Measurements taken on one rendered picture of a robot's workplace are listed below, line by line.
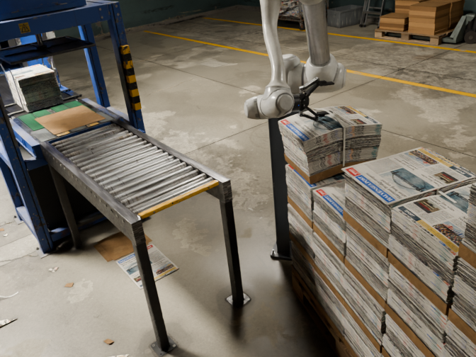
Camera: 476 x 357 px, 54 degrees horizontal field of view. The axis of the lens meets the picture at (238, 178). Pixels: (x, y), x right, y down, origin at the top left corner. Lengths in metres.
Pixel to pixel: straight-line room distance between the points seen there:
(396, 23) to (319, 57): 6.16
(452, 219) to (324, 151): 0.76
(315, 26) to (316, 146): 0.56
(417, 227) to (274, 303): 1.41
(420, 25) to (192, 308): 6.49
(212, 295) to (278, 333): 0.49
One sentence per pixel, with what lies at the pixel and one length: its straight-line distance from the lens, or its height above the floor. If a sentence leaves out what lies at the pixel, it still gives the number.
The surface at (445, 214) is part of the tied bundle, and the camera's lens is 1.57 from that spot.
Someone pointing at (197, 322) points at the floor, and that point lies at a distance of 2.71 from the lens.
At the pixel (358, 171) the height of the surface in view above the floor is 1.07.
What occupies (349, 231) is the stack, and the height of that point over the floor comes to 0.80.
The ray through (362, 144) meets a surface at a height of 0.97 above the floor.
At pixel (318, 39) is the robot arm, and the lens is 2.33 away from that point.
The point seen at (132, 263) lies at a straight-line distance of 3.23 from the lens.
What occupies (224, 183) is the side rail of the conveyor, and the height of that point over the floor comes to 0.79.
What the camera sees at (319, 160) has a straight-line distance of 2.14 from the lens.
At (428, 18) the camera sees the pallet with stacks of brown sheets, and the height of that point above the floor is 0.39.
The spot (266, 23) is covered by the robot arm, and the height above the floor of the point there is 1.52.
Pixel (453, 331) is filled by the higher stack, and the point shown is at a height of 0.81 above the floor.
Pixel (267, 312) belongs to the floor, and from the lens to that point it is 2.71.
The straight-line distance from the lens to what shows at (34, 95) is 3.99.
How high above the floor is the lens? 1.89
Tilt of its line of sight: 28 degrees down
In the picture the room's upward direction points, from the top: 6 degrees counter-clockwise
